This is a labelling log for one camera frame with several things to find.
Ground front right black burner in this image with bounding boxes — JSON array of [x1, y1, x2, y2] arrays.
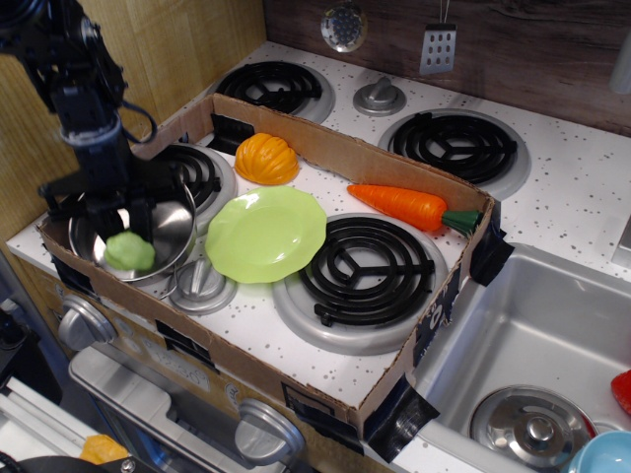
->
[[273, 213, 449, 356]]

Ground back right black burner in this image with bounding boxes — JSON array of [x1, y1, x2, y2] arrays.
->
[[379, 108, 531, 201]]

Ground green plastic plate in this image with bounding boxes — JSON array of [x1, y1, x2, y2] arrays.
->
[[205, 186, 327, 284]]

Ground orange toy pumpkin half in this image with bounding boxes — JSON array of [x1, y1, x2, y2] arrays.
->
[[234, 133, 300, 185]]

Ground light blue bowl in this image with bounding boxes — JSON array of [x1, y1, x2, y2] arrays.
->
[[564, 431, 631, 473]]

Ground red object at edge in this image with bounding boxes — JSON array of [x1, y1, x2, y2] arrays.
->
[[610, 371, 631, 414]]

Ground steel pot lid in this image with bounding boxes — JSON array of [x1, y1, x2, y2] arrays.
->
[[468, 385, 596, 472]]

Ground grey sink basin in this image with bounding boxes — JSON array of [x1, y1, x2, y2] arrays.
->
[[413, 244, 630, 472]]

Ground cardboard fence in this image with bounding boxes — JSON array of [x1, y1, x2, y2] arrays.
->
[[38, 95, 501, 450]]

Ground orange object at bottom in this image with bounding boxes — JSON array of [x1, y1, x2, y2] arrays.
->
[[79, 434, 129, 465]]

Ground silver oven door handle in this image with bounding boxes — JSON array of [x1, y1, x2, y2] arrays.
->
[[69, 348, 302, 472]]

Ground small steel pot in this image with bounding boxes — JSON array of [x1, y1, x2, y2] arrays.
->
[[68, 186, 197, 287]]

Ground right grey oven knob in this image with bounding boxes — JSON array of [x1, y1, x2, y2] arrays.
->
[[234, 398, 305, 466]]

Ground grey knob at back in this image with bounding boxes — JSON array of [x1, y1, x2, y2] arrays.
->
[[353, 77, 406, 116]]

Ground hanging steel spatula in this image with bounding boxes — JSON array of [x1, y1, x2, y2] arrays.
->
[[419, 0, 457, 76]]

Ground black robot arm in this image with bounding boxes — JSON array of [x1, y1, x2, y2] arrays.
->
[[1, 1, 185, 242]]

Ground grey oven knob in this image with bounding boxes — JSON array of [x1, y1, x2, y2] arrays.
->
[[234, 398, 305, 466], [58, 295, 117, 351]]

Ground front left black burner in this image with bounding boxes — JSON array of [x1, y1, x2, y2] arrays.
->
[[159, 143, 238, 234]]

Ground hanging steel skimmer ladle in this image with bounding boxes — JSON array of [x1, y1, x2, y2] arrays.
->
[[320, 1, 368, 53]]

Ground grey knob inside fence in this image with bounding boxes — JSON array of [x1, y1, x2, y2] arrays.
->
[[169, 258, 237, 316]]

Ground orange toy carrot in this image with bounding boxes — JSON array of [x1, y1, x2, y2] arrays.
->
[[346, 184, 483, 237]]

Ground left grey oven knob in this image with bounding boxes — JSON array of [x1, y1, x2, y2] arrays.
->
[[58, 295, 117, 351]]

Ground green toy broccoli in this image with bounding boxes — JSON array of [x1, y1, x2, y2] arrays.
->
[[105, 232, 156, 271]]

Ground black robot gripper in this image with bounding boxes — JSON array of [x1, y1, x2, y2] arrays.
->
[[37, 135, 185, 243]]

